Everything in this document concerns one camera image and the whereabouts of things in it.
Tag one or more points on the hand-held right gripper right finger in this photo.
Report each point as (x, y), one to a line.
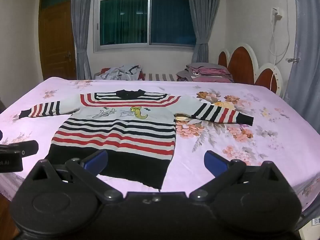
(214, 160)

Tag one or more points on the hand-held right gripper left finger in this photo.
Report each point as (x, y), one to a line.
(97, 159)

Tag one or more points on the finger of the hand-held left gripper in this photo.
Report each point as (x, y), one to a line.
(28, 148)

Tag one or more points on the striped knit sweater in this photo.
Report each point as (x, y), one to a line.
(112, 135)

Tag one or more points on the stack of folded pink clothes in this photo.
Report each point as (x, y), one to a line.
(207, 73)

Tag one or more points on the pile of grey clothes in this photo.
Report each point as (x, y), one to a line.
(117, 72)

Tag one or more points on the pink floral bed sheet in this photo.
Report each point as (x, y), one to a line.
(275, 135)

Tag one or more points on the brown and white headboard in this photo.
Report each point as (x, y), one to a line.
(241, 65)

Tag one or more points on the striped mattress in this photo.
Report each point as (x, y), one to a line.
(160, 77)

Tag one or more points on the brown wooden door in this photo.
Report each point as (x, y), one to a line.
(55, 42)

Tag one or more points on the metal curtain holder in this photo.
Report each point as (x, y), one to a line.
(292, 60)

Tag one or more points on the grey curtain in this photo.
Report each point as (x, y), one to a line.
(202, 17)
(81, 30)

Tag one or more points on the sliding glass window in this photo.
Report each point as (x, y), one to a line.
(125, 22)

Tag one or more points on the white wall charger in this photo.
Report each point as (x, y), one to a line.
(277, 13)

